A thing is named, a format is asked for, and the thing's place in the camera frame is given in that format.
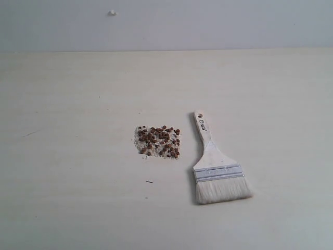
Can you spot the small white wall hook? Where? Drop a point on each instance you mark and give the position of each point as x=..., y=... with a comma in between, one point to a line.
x=112, y=13

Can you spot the brown beads and white crumbs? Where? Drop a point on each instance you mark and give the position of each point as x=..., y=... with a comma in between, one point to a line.
x=164, y=142

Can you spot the wooden paint brush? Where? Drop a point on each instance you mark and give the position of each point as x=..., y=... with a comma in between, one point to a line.
x=218, y=177

